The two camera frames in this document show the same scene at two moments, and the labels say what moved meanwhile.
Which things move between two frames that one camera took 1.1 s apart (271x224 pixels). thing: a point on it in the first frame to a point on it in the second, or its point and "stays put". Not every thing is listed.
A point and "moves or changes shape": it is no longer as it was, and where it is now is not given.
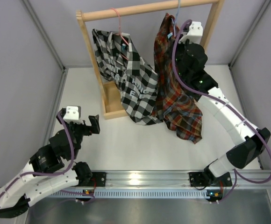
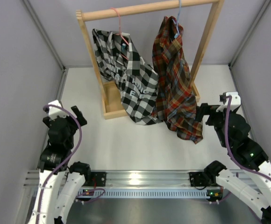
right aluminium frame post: x=248 y=34 stays put
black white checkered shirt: x=138 y=80 stays put
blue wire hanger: x=176 y=18 moves or changes shape
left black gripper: x=94 y=121 to x=79 y=114
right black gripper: x=183 y=45 to x=204 y=109
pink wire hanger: x=119 y=33 stays put
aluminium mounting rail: x=247 y=179 stays put
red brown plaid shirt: x=174 y=104 stays put
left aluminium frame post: x=50 y=45 stays put
